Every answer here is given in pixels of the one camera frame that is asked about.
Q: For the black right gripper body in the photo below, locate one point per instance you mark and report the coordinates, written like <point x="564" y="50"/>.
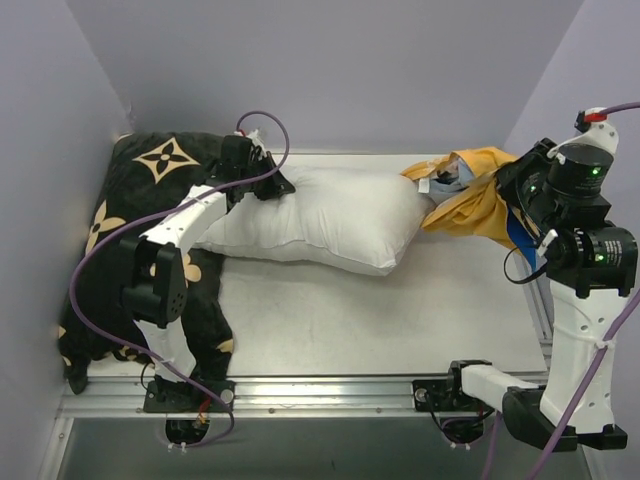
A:
<point x="511" y="180"/>

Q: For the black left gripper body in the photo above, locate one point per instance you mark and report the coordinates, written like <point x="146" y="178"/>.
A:
<point x="261" y="170"/>

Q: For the blue and orange pillowcase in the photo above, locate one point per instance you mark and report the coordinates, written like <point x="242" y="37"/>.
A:
<point x="463" y="185"/>

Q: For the white pillow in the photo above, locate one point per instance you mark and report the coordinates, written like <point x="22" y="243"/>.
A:
<point x="360" y="221"/>

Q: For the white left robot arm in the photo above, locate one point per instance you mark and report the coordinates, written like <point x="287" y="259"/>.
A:
<point x="153" y="286"/>

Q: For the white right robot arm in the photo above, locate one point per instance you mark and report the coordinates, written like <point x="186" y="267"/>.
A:
<point x="591" y="274"/>

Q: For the black patterned plush pillow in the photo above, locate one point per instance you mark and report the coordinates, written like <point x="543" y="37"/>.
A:
<point x="148" y="173"/>

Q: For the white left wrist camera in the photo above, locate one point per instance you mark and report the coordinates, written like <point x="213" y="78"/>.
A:
<point x="254" y="135"/>

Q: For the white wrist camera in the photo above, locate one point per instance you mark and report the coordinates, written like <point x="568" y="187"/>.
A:
<point x="593" y="129"/>
<point x="254" y="135"/>

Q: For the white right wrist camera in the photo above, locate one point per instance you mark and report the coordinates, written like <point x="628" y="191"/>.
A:
<point x="593" y="129"/>

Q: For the aluminium right frame rail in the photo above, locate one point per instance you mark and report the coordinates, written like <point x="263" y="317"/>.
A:
<point x="541" y="320"/>

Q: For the aluminium frame rail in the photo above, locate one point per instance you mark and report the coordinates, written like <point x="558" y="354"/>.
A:
<point x="541" y="320"/>
<point x="261" y="397"/>

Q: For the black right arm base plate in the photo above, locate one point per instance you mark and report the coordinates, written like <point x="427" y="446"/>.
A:
<point x="436" y="396"/>

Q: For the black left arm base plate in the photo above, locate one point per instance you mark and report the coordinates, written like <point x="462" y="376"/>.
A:
<point x="179" y="397"/>

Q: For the aluminium front frame rail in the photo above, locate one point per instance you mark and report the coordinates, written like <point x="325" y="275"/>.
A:
<point x="261" y="397"/>

